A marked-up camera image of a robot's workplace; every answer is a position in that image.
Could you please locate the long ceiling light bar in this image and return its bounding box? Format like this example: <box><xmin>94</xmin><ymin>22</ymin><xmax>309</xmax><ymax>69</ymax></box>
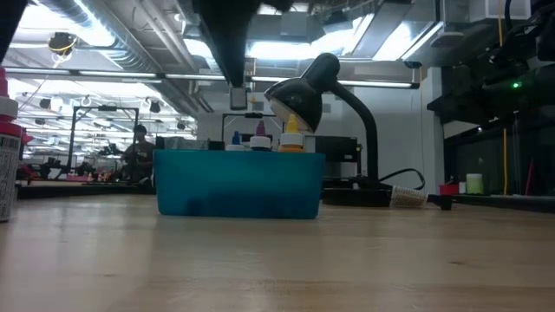
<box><xmin>163</xmin><ymin>72</ymin><xmax>421</xmax><ymax>90</ymax></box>

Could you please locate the blue food coloring bottle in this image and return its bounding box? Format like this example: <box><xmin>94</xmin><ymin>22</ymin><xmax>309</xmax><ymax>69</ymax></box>
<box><xmin>225</xmin><ymin>130</ymin><xmax>246</xmax><ymax>152</ymax></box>

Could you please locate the yellow extension cord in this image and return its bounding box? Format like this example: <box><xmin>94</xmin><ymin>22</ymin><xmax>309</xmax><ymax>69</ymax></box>
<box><xmin>496</xmin><ymin>0</ymin><xmax>509</xmax><ymax>197</ymax></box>

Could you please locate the dark equipment cabinet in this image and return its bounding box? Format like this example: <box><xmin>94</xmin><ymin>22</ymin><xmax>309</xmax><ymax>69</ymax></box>
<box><xmin>305</xmin><ymin>134</ymin><xmax>362</xmax><ymax>179</ymax></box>

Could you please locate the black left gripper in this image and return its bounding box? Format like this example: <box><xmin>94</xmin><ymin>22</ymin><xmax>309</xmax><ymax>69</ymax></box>
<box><xmin>193</xmin><ymin>0</ymin><xmax>296</xmax><ymax>87</ymax></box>

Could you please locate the black lamp power cord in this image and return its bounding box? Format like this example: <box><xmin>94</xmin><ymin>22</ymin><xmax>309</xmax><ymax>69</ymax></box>
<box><xmin>379</xmin><ymin>166</ymin><xmax>454</xmax><ymax>212</ymax></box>

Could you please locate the pale green cup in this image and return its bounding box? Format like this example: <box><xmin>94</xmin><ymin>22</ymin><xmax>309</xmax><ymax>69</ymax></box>
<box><xmin>466</xmin><ymin>172</ymin><xmax>485</xmax><ymax>195</ymax></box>

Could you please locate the black background rig frame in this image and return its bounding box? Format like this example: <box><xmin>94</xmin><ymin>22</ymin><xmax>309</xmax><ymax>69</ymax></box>
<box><xmin>221</xmin><ymin>112</ymin><xmax>286</xmax><ymax>151</ymax></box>
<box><xmin>69</xmin><ymin>105</ymin><xmax>140</xmax><ymax>174</ymax></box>

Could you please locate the pink food coloring bottle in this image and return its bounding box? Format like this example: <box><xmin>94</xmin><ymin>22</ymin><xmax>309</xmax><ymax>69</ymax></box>
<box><xmin>0</xmin><ymin>66</ymin><xmax>23</xmax><ymax>224</ymax></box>

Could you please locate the teal plastic bin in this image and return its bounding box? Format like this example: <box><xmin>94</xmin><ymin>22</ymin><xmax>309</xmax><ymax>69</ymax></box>
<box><xmin>153</xmin><ymin>149</ymin><xmax>327</xmax><ymax>220</ymax></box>

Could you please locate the yellow food coloring bottle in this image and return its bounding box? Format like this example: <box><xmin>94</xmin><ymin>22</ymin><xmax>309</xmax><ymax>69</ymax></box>
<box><xmin>278</xmin><ymin>114</ymin><xmax>305</xmax><ymax>153</ymax></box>

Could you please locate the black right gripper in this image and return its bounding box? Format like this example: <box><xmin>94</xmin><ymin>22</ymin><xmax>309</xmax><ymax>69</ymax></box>
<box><xmin>427</xmin><ymin>49</ymin><xmax>524</xmax><ymax>126</ymax></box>

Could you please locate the black desk lamp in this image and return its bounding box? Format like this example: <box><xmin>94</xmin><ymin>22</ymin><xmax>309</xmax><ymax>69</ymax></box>
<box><xmin>263</xmin><ymin>52</ymin><xmax>394</xmax><ymax>208</ymax></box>

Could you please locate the purple food coloring bottle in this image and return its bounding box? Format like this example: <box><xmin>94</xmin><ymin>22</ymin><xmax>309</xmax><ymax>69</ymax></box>
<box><xmin>249</xmin><ymin>120</ymin><xmax>273</xmax><ymax>152</ymax></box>

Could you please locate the dark background side table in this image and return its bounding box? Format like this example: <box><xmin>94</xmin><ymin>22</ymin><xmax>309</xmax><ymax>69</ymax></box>
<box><xmin>453</xmin><ymin>193</ymin><xmax>555</xmax><ymax>213</ymax></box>

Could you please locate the person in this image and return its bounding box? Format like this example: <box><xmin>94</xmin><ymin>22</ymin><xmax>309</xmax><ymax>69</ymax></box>
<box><xmin>120</xmin><ymin>124</ymin><xmax>156</xmax><ymax>183</ymax></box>

